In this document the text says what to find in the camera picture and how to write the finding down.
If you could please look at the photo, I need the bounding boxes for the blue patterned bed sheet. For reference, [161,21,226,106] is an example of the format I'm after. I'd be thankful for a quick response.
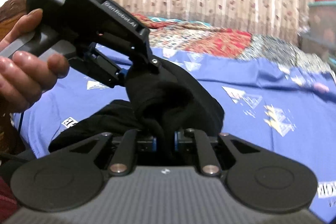
[12,48,335,222]

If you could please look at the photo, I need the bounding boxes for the red floral blanket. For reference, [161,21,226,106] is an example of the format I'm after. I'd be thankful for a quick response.
[134,14,333,73]

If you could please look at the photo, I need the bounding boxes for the person's left hand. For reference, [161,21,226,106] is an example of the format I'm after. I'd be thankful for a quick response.
[0,8,70,114]

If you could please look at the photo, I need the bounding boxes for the teal rimmed storage box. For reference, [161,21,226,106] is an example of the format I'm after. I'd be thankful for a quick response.
[299,0,336,70]

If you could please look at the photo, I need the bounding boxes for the black pants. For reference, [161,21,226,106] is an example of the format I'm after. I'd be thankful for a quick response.
[49,59,225,152]

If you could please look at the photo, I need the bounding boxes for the carved wooden headboard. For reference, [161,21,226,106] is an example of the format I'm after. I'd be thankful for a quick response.
[0,0,27,40]

